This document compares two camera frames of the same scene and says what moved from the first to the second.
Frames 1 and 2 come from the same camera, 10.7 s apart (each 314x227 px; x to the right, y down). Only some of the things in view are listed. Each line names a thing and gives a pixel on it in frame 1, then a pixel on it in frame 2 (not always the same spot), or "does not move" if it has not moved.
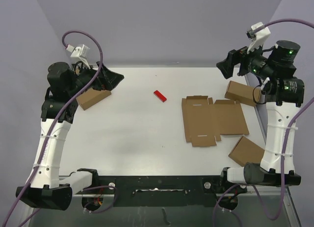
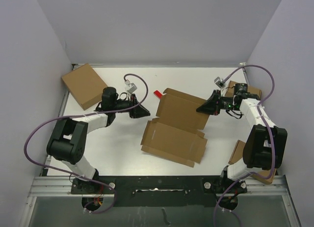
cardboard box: [248, 94] does not move
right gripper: [235, 57] -> [210, 106]
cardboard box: [205, 122] -> [176, 134]
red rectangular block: [159, 96] does not move
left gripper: [107, 79] -> [139, 111]
